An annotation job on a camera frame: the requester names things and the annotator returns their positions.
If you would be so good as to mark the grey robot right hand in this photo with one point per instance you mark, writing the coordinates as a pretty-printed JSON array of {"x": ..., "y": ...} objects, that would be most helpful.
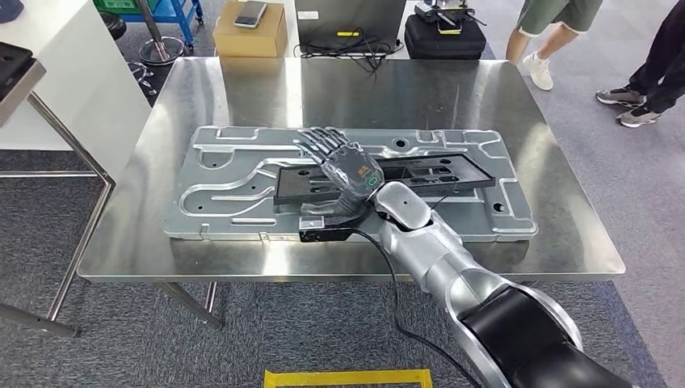
[{"x": 353, "y": 171}]

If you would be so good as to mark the black carrying case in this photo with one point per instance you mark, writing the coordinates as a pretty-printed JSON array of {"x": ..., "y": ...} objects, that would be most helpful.
[{"x": 444, "y": 45}]

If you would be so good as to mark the blue metal shelf rack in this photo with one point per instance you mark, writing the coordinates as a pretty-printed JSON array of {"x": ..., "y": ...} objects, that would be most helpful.
[{"x": 176, "y": 10}]

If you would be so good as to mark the grey metal fixture plate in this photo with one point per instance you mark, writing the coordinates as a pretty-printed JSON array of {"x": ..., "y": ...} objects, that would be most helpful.
[{"x": 225, "y": 198}]

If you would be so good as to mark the chrome stanchion post with base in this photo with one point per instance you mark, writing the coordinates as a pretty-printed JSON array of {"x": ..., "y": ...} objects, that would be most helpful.
[{"x": 160, "y": 51}]

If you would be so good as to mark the dark blue cap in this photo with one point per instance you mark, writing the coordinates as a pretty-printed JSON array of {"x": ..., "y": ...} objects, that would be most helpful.
[{"x": 10, "y": 9}]

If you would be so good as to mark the black round stool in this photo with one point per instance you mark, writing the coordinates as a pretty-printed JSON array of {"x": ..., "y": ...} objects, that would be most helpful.
[{"x": 112, "y": 24}]

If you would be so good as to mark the black plastic plate bracket part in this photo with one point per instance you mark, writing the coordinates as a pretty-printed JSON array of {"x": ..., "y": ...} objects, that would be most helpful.
[{"x": 291, "y": 187}]

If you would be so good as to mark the black device with yellow label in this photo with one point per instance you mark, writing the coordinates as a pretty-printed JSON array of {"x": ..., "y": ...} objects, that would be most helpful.
[{"x": 447, "y": 10}]

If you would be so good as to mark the yellow floor tape square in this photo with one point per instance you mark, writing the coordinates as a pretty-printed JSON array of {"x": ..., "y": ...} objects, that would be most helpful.
[{"x": 348, "y": 378}]

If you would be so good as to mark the white cabinet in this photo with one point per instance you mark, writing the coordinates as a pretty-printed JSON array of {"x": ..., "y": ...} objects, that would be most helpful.
[{"x": 80, "y": 64}]

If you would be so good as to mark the person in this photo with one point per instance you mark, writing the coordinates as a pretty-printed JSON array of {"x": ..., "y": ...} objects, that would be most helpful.
[
  {"x": 556, "y": 10},
  {"x": 663, "y": 53}
]

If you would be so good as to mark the black part on steel table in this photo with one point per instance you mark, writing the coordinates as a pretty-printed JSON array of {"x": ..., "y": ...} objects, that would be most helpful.
[{"x": 13, "y": 64}]

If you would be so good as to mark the brown cardboard box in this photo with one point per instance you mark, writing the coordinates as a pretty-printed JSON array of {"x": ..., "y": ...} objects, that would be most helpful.
[{"x": 251, "y": 40}]

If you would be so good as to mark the black equipment box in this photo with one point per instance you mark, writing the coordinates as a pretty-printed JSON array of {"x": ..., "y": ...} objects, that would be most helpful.
[{"x": 348, "y": 16}]

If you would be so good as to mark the green plastic crate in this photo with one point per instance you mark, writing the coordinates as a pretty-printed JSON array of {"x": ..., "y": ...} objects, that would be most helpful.
[{"x": 115, "y": 5}]

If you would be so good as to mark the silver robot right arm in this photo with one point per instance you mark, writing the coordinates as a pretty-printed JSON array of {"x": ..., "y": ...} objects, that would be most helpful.
[{"x": 439, "y": 251}]

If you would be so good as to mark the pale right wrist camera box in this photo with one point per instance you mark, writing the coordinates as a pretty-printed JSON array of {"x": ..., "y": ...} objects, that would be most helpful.
[{"x": 313, "y": 224}]

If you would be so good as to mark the smartphone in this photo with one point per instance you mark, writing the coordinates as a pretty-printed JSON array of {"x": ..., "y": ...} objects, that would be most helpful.
[{"x": 250, "y": 13}]

